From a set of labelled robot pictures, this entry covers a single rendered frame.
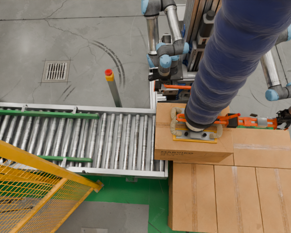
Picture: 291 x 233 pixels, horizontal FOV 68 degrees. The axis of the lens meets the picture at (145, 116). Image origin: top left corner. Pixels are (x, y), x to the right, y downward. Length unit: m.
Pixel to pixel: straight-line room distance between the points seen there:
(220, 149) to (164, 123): 0.47
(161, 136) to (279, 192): 1.29
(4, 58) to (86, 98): 1.51
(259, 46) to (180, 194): 1.63
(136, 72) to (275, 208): 2.33
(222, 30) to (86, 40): 3.10
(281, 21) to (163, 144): 1.18
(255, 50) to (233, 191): 1.65
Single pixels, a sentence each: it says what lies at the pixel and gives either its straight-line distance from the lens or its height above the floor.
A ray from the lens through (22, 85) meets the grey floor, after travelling 3.65.
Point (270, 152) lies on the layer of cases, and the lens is 2.53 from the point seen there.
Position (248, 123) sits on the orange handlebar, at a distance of 1.75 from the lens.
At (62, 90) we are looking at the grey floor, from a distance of 3.35.
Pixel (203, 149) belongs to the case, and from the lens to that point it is 1.73.
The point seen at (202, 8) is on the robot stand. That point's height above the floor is 1.57.
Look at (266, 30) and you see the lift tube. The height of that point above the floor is 2.19.
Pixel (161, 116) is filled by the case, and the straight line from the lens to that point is 1.77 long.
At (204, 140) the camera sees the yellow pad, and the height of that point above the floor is 1.09.
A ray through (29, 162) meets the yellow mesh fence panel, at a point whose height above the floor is 1.61.
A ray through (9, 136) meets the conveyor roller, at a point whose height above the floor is 0.54.
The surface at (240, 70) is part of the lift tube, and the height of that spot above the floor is 1.98.
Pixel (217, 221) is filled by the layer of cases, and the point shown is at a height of 0.54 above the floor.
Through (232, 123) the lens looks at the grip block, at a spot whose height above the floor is 1.22.
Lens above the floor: 2.71
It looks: 67 degrees down
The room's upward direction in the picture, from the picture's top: 3 degrees counter-clockwise
